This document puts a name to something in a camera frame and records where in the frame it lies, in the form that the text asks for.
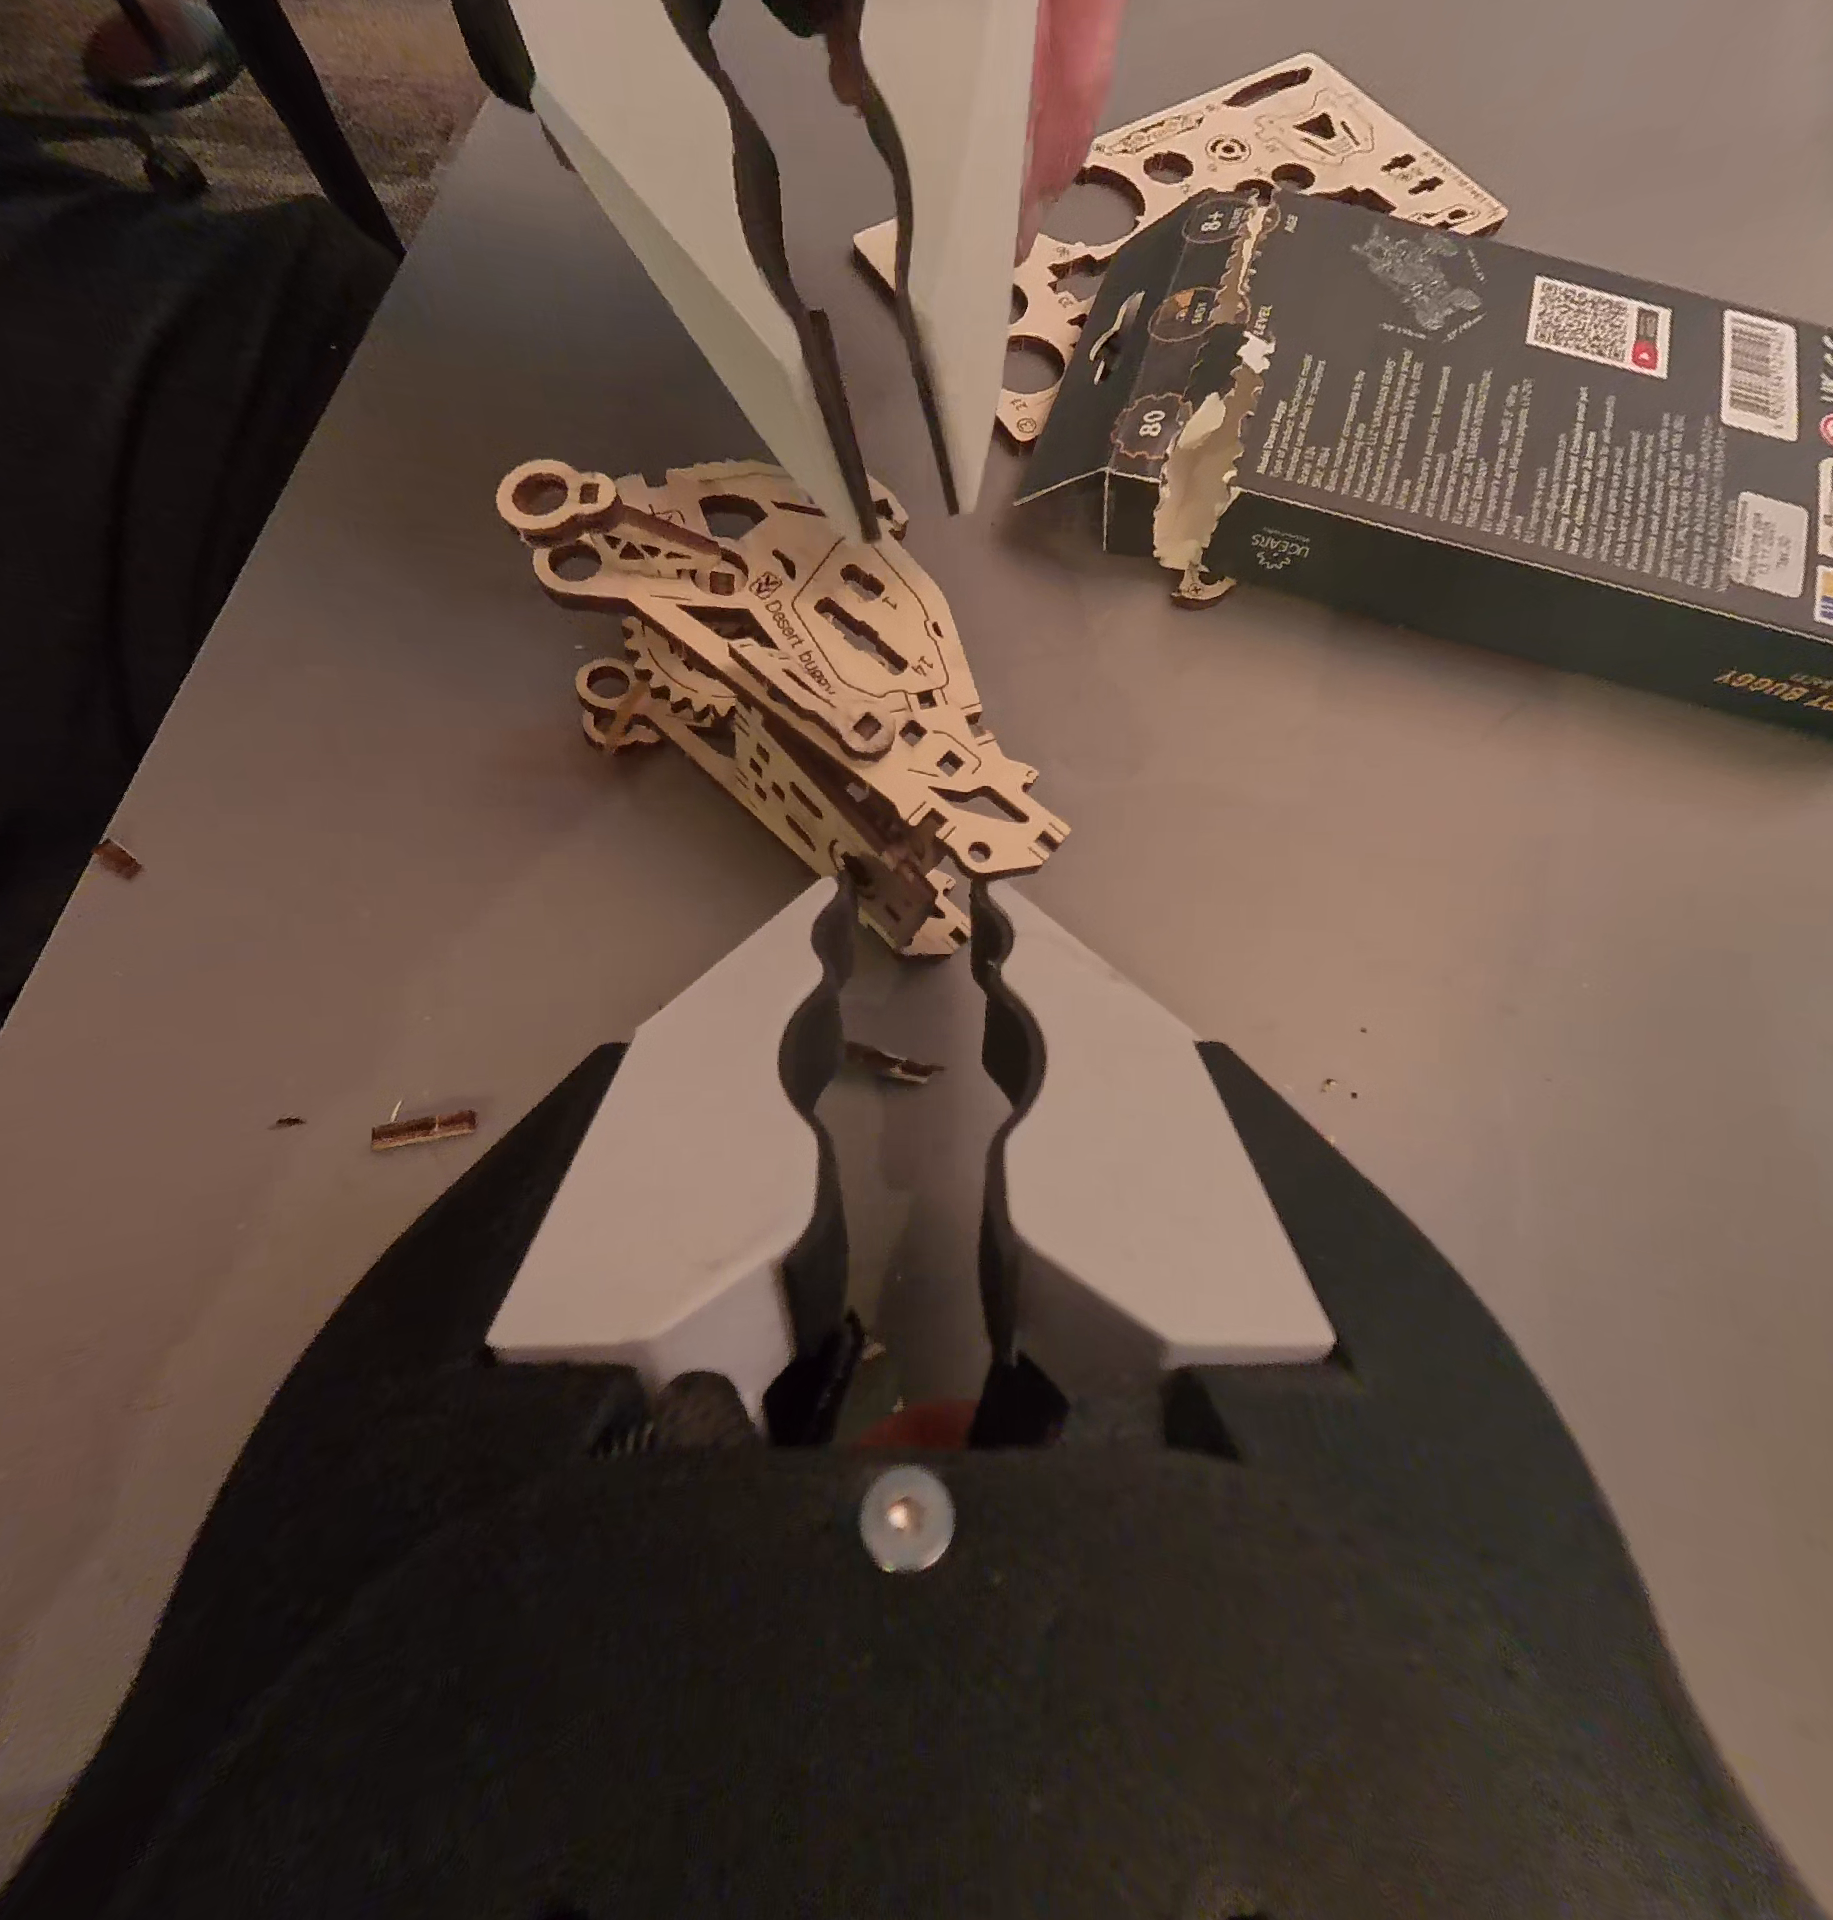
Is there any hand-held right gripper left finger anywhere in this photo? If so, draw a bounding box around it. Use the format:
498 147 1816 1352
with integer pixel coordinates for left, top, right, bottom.
485 878 861 1377

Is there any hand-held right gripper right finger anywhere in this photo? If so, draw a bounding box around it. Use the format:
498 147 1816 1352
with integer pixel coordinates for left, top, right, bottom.
969 882 1338 1374

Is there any black chair base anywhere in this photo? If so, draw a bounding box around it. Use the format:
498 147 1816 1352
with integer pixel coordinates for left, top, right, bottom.
79 0 246 193

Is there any wooden body plate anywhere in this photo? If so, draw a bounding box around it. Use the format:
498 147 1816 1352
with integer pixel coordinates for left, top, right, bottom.
496 454 1076 882

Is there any black model kit box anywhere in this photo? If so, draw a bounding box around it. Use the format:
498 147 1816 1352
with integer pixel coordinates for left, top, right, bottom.
1012 186 1833 760

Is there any punched wooden parts sheet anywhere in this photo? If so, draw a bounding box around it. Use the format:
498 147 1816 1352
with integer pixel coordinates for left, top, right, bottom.
850 51 1508 446

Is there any wooden model frame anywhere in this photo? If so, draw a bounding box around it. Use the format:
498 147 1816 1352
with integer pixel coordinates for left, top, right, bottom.
496 454 1076 962

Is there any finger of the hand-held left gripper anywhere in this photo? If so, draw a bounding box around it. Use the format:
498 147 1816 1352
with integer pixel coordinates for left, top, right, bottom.
529 0 879 534
860 0 1041 519

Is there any person's left hand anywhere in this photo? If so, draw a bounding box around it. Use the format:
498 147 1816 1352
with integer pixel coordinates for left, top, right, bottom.
1018 0 1124 258

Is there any black metal pole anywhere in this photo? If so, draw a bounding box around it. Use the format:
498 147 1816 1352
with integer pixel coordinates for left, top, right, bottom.
253 0 411 258

